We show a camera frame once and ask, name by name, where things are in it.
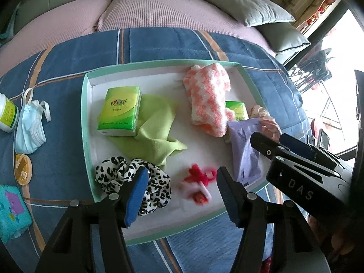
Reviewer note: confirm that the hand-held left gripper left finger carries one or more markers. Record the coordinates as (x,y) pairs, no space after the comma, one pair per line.
(138,199)

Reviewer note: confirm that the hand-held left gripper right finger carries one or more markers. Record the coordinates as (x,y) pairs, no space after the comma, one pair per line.
(229,202)

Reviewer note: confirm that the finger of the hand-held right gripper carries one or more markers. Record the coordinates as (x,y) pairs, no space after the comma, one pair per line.
(298,148)
(266,145)

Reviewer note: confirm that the pink lace scrunchie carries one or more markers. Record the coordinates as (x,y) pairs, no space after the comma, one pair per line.
(267,125)

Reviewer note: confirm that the purple packet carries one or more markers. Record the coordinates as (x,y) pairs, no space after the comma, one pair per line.
(244,153)

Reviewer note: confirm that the leopard print scrunchie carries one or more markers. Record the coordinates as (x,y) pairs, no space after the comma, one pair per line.
(113,173)

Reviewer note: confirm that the red hair bow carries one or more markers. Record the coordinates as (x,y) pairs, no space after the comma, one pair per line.
(199,182)

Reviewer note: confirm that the white tray teal rim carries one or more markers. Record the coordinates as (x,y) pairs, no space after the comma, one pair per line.
(199,150)

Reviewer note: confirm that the pink white fuzzy sock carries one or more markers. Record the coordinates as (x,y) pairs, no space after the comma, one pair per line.
(209,116)
(207,75)

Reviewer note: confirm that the large green tissue pack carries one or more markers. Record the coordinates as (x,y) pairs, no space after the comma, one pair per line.
(118,111)

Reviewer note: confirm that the small green tissue pack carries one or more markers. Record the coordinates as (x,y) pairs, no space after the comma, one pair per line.
(237,111)

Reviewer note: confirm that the green cloth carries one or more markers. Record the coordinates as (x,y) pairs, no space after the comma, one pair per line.
(156,125)

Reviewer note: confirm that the black folding rack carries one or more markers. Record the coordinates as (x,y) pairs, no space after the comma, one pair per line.
(315,65)

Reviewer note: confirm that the grey pillow dark piping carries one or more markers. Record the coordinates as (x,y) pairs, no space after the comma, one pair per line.
(284,37)

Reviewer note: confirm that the teal wet wipes pack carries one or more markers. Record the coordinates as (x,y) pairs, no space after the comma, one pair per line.
(12,213)

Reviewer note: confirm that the blue face mask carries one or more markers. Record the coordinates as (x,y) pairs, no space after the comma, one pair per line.
(28,130)

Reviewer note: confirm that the blue striped blanket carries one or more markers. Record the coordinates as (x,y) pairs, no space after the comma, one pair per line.
(170,45)

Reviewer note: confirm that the grey green pillow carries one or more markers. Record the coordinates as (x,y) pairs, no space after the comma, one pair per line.
(244,5)

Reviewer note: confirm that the white jar yellow label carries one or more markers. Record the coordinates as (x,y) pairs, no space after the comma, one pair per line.
(8,113)

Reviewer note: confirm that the pink sofa cover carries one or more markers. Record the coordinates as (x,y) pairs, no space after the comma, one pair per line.
(156,11)

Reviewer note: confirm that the black window frame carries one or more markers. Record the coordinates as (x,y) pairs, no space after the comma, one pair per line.
(327,27)

